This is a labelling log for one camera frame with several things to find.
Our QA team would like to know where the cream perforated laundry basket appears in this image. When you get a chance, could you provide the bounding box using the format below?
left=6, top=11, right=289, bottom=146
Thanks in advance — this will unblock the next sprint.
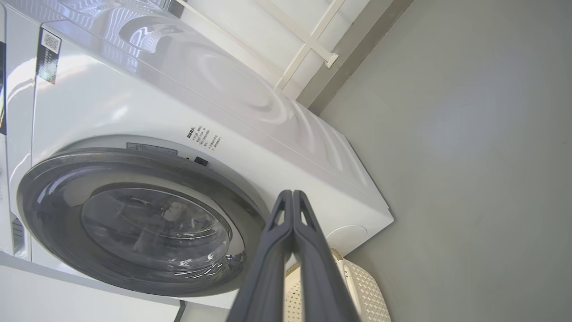
left=284, top=249, right=391, bottom=322

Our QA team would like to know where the white metal railing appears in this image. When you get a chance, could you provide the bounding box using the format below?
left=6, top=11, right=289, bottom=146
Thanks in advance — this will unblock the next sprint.
left=172, top=0, right=371, bottom=90

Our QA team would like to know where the black QR code sticker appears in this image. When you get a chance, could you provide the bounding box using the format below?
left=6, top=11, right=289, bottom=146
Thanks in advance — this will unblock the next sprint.
left=37, top=28, right=62, bottom=85

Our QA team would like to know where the white front-load washing machine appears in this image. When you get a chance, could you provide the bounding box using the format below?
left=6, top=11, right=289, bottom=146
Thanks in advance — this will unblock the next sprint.
left=0, top=0, right=395, bottom=310

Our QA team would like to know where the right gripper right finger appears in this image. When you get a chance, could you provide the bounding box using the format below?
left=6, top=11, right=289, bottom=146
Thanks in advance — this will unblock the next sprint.
left=293, top=190, right=361, bottom=322

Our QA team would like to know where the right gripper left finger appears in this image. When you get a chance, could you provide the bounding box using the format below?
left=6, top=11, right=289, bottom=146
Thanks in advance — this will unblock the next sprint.
left=226, top=190, right=295, bottom=322

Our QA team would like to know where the black round glass washer door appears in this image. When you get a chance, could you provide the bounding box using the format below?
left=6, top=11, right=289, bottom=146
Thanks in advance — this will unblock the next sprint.
left=17, top=148, right=269, bottom=298

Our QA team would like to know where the grey warning sticker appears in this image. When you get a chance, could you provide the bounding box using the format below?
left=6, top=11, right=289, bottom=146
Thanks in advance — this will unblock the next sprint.
left=126, top=142, right=178, bottom=156

